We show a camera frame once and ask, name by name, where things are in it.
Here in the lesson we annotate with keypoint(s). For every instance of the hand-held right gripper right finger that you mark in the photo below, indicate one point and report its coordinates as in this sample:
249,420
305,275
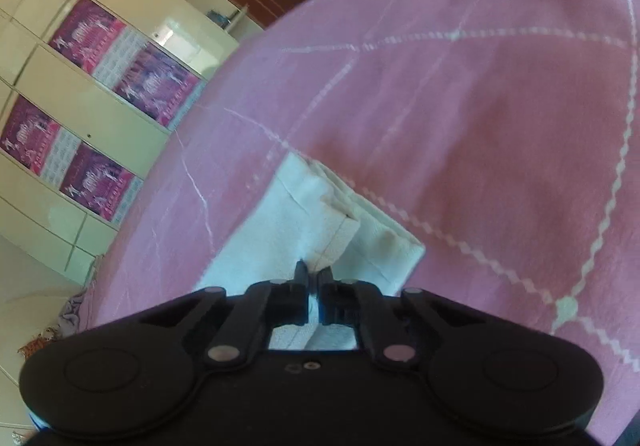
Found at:
329,302

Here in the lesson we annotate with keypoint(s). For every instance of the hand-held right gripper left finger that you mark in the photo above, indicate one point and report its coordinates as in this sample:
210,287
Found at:
300,302

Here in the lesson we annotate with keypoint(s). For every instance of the white pants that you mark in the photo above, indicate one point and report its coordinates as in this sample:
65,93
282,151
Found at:
305,216

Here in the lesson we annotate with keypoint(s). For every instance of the pink checked bedsheet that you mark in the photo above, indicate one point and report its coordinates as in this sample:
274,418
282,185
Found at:
450,126

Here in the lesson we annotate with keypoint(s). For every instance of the lavender cloth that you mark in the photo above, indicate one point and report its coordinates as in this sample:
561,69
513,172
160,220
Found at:
72,311

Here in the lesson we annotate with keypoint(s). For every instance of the orange patterned cloth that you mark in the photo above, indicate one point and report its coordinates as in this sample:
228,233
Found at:
40,342

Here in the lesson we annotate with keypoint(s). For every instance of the cream arched headboard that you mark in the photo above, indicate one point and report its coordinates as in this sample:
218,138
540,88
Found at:
30,313

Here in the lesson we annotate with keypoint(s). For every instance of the small blue figurine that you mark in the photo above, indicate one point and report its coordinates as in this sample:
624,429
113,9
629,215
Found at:
219,17

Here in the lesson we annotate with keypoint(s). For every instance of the cream glossy wardrobe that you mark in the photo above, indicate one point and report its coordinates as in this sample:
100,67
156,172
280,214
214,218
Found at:
60,91

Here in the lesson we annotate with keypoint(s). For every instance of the purple wall calendar poster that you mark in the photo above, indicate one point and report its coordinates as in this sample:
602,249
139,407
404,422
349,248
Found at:
95,183
155,83
27,133
85,33

